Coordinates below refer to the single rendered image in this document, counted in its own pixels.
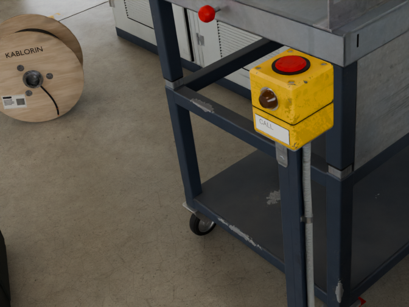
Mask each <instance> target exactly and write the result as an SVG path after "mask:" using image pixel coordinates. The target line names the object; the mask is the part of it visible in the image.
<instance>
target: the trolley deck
mask: <svg viewBox="0 0 409 307"><path fill-rule="evenodd" d="M165 1H167V2H170V3H172V4H175V5H178V6H180V7H184V8H185V9H189V10H191V11H193V12H197V13H198V11H199V9H200V8H201V7H203V6H204V5H210V6H211V7H213V8H215V7H217V6H219V7H220V9H221V10H220V11H218V12H216V13H215V18H214V19H216V20H217V21H221V22H223V23H226V24H229V25H231V26H234V27H236V28H239V29H242V30H245V31H247V32H249V33H252V34H255V35H258V36H260V37H263V38H266V39H268V40H271V41H274V42H276V43H279V44H282V45H284V46H287V47H289V48H292V49H295V50H297V51H300V52H303V53H305V54H308V55H311V56H313V57H316V58H319V59H321V60H324V61H326V62H329V63H332V64H335V65H337V66H340V67H342V68H345V67H347V66H349V65H351V64H353V63H354V62H356V61H357V60H360V59H361V58H363V57H364V56H366V55H368V54H370V53H371V52H373V51H375V50H376V49H378V48H380V47H381V46H383V45H385V44H387V43H388V42H390V41H392V40H393V39H395V38H397V37H399V36H400V35H402V34H404V33H405V32H407V31H409V0H391V1H389V2H387V3H385V4H384V5H381V6H380V7H378V8H376V9H374V10H372V11H370V12H368V13H367V14H365V15H363V16H361V17H359V18H357V19H355V20H353V21H351V22H350V23H348V24H346V25H344V26H342V27H340V28H339V29H337V30H335V31H333V32H329V31H326V30H323V29H320V28H317V27H314V26H313V24H314V23H316V22H318V21H320V20H322V19H323V18H325V17H327V0H165Z"/></svg>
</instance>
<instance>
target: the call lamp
mask: <svg viewBox="0 0 409 307"><path fill-rule="evenodd" d="M259 103H260V105H261V106H262V107H263V108H266V109H269V110H271V111H275V110H277V109H278V108H279V98H278V95H277V94H276V92H275V91H274V90H273V89H272V88H270V87H269V86H264V87H263V88H261V90H260V95H259Z"/></svg>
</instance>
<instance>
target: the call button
mask: <svg viewBox="0 0 409 307"><path fill-rule="evenodd" d="M305 66H306V61H305V60H304V59H303V58H301V57H299V56H295V55H289V56H285V57H282V58H280V59H279V60H278V61H277V62H276V64H275V67H276V68H277V69H278V70H280V71H284V72H294V71H299V70H301V69H303V68H304V67H305Z"/></svg>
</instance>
